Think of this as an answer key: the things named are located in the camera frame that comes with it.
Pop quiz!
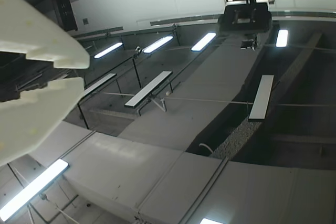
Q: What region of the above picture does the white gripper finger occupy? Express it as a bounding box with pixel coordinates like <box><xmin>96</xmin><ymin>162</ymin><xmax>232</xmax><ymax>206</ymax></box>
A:
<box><xmin>0</xmin><ymin>0</ymin><xmax>91</xmax><ymax>70</ymax></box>
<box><xmin>0</xmin><ymin>76</ymin><xmax>85</xmax><ymax>167</ymax></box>

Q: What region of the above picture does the lit fluorescent ceiling light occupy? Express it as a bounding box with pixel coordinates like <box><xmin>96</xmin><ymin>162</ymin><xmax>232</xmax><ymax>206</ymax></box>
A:
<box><xmin>191</xmin><ymin>32</ymin><xmax>217</xmax><ymax>51</ymax></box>
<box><xmin>93</xmin><ymin>40</ymin><xmax>124</xmax><ymax>59</ymax></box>
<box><xmin>142</xmin><ymin>35</ymin><xmax>174</xmax><ymax>54</ymax></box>
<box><xmin>0</xmin><ymin>158</ymin><xmax>69</xmax><ymax>222</ymax></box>
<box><xmin>275</xmin><ymin>29</ymin><xmax>289</xmax><ymax>48</ymax></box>
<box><xmin>199</xmin><ymin>217</ymin><xmax>224</xmax><ymax>224</ymax></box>

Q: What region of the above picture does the unlit hanging ceiling light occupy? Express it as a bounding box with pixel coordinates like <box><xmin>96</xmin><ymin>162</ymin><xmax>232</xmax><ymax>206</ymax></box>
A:
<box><xmin>78</xmin><ymin>72</ymin><xmax>118</xmax><ymax>101</ymax></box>
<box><xmin>248</xmin><ymin>74</ymin><xmax>275</xmax><ymax>122</ymax></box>
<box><xmin>124</xmin><ymin>70</ymin><xmax>173</xmax><ymax>109</ymax></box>

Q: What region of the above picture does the grey ceiling air duct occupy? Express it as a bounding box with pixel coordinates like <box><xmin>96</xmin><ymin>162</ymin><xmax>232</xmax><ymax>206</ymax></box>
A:
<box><xmin>26</xmin><ymin>34</ymin><xmax>336</xmax><ymax>224</ymax></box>

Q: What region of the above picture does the black overhead mount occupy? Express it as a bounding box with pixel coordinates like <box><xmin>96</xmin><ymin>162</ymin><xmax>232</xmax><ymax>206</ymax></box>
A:
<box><xmin>217</xmin><ymin>2</ymin><xmax>273</xmax><ymax>35</ymax></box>

